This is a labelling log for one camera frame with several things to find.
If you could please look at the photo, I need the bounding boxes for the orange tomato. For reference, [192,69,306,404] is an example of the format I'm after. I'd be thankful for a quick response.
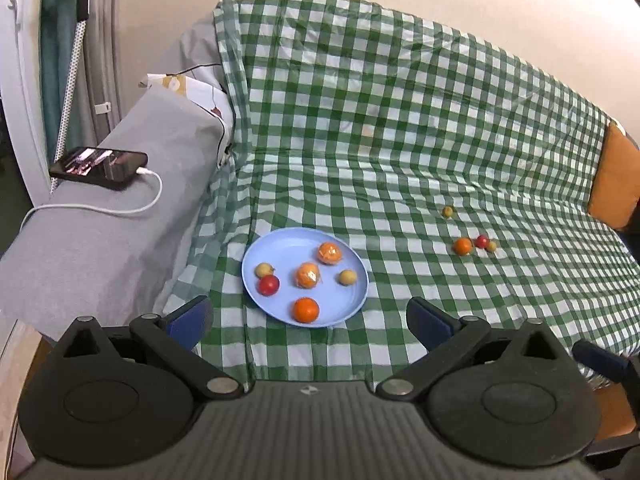
[292,297,320,324]
[452,237,474,256]

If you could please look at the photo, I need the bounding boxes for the red cherry tomato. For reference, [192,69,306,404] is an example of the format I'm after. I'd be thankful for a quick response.
[257,274,280,297]
[475,234,489,249]

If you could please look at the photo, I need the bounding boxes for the tan round fruit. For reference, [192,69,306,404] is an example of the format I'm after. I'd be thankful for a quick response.
[337,269,358,286]

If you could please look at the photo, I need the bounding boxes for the grey sofa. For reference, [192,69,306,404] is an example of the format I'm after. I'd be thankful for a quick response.
[1,18,233,340]

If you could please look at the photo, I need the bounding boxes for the wrapped orange fruit back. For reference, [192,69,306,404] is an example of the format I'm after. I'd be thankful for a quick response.
[317,242,343,266]

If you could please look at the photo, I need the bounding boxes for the wrapped orange fruit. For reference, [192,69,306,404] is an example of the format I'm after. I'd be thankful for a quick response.
[294,261,321,289]
[317,242,343,266]

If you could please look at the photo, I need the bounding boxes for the wrapped orange fruit centre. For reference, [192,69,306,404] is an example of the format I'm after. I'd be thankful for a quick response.
[294,261,321,289]

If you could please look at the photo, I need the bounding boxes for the light blue plate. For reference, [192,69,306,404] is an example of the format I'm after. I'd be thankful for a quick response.
[241,228,369,328]

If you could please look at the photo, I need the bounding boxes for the green white checkered cloth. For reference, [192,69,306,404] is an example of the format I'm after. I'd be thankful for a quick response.
[170,0,639,384]

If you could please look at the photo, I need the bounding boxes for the orange cushion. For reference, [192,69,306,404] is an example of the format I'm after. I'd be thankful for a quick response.
[587,122,639,231]

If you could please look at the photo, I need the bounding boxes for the black smartphone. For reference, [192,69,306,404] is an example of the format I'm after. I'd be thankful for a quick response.
[49,146,149,191]

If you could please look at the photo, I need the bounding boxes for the white patterned pillow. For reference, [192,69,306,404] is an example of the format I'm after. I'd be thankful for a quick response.
[140,74,234,132]

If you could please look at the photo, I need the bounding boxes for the grey curtain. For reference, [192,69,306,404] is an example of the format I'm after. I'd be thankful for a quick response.
[39,0,125,157]

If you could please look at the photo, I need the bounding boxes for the white charging cable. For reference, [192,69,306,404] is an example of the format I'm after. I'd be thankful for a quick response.
[19,167,164,241]

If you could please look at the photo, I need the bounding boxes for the black white mop handle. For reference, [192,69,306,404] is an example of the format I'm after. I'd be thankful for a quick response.
[50,0,89,168]

